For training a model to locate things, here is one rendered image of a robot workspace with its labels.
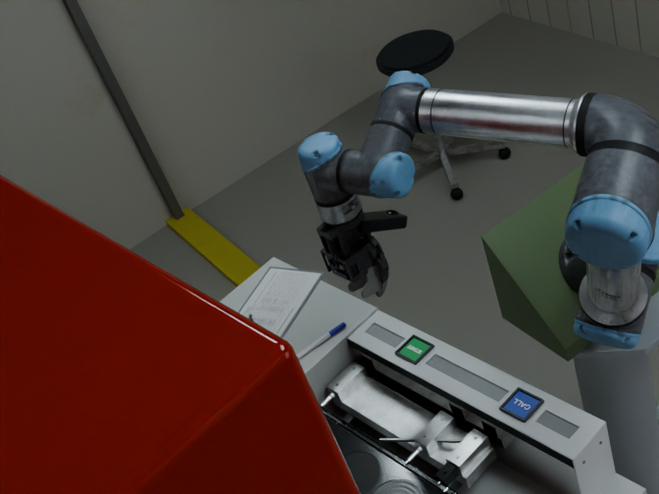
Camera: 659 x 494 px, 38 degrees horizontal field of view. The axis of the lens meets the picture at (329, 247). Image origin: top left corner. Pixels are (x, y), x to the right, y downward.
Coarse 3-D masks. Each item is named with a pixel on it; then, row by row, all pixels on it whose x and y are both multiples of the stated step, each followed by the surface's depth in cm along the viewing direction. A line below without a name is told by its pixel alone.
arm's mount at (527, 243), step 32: (544, 192) 194; (512, 224) 191; (544, 224) 192; (512, 256) 189; (544, 256) 191; (512, 288) 191; (544, 288) 189; (512, 320) 199; (544, 320) 187; (576, 352) 188
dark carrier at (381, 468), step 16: (336, 432) 182; (352, 448) 177; (368, 448) 176; (352, 464) 175; (368, 464) 174; (384, 464) 172; (368, 480) 171; (384, 480) 170; (400, 480) 169; (416, 480) 167
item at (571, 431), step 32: (384, 320) 193; (384, 352) 186; (448, 352) 180; (448, 384) 174; (480, 384) 173; (512, 384) 170; (544, 416) 163; (576, 416) 160; (576, 448) 155; (608, 448) 161; (608, 480) 165
